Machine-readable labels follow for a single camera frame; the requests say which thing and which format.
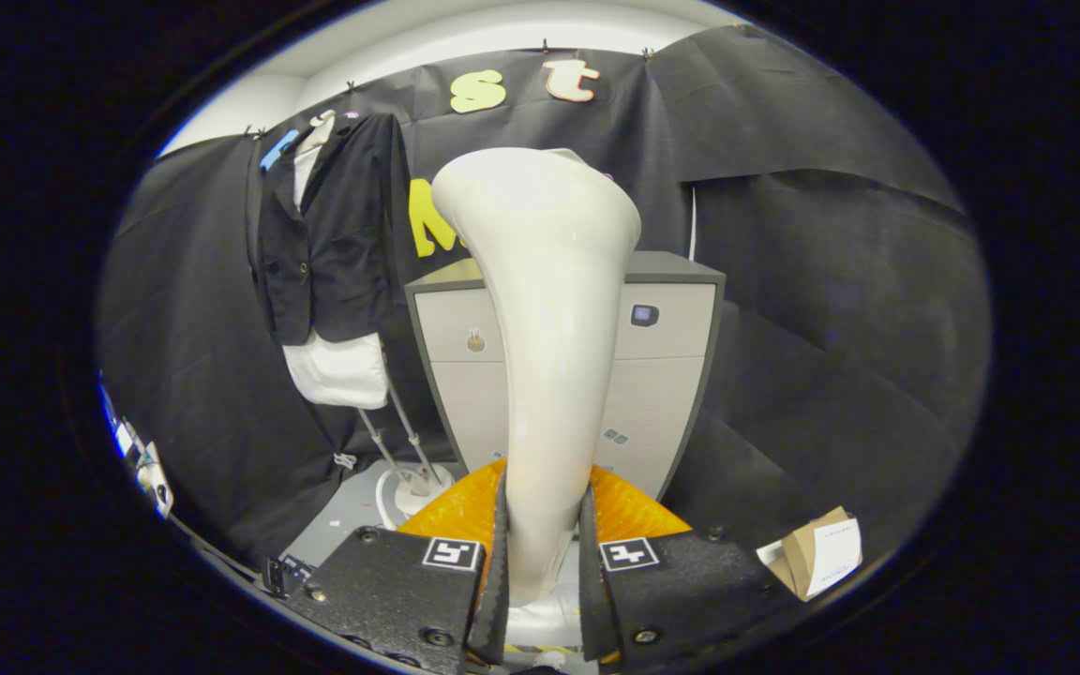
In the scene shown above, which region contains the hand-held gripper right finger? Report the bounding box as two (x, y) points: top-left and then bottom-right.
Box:
(580, 457), (803, 675)

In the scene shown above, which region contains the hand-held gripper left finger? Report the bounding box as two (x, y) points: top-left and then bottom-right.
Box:
(282, 459), (511, 675)

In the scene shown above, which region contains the white garment steamer base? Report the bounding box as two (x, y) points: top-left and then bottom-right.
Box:
(376, 462), (457, 531)

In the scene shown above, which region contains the white garment steamer head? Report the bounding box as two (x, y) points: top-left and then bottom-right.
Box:
(430, 147), (642, 648)

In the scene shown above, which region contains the black suit jacket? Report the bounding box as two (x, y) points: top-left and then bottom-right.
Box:
(254, 112), (410, 346)

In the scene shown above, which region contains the grey steamer stand pole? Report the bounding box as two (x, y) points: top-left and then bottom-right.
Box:
(357, 408), (408, 488)
(386, 384), (443, 484)

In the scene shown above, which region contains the brown cardboard box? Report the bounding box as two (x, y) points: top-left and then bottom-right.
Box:
(756, 506), (864, 603)

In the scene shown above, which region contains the small black device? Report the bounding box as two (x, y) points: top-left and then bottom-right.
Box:
(263, 555), (316, 601)

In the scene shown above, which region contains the grey cabinet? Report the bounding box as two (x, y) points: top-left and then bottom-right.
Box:
(404, 250), (727, 503)

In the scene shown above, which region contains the black backdrop cloth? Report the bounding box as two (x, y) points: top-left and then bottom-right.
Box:
(95, 23), (991, 573)

